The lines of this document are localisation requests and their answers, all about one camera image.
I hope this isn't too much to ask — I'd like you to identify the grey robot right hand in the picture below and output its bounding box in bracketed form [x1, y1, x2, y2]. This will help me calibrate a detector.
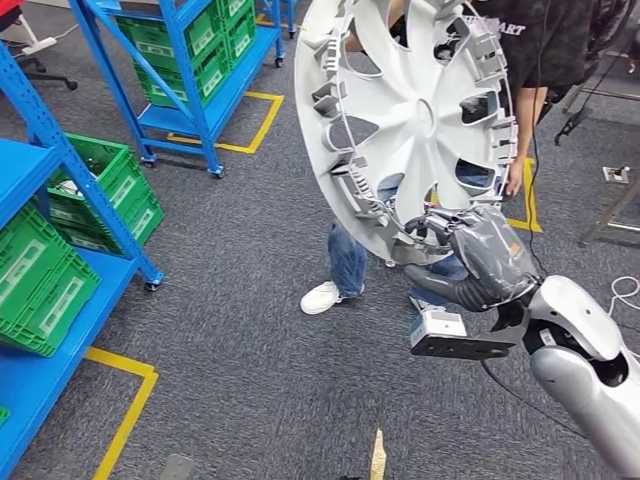
[404, 205, 542, 315]

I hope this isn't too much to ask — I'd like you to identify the grey plastic wheel hubcap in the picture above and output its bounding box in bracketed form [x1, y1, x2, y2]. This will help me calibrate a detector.
[294, 0, 518, 266]

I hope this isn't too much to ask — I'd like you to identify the blue metal shelf rack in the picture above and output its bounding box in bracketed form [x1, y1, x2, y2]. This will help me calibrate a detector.
[0, 39, 165, 480]

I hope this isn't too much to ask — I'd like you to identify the black folding stand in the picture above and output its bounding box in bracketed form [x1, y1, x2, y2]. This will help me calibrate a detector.
[553, 39, 640, 148]

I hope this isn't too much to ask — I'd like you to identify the person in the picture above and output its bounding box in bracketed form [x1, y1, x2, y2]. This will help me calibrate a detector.
[300, 0, 633, 317]

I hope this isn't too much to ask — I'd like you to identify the blue metal storage rack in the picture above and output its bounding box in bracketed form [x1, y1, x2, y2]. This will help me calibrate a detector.
[67, 0, 287, 179]

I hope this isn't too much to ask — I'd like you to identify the yellow floor tape rectangle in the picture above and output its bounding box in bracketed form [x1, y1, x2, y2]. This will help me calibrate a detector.
[84, 347, 159, 480]

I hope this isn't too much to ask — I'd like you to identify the office chair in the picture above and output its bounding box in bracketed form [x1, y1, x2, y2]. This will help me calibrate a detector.
[0, 0, 79, 92]

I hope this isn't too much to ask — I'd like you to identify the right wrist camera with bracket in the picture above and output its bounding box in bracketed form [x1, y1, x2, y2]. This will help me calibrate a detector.
[410, 309, 532, 363]

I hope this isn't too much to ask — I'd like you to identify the black hanging cable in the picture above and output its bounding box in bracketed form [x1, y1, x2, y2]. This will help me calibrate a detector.
[527, 0, 553, 280]

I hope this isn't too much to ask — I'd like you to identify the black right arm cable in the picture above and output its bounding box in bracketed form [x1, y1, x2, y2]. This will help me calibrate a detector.
[479, 357, 591, 442]

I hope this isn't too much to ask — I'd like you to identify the white cable under bench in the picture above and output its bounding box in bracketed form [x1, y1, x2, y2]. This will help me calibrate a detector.
[607, 274, 640, 319]

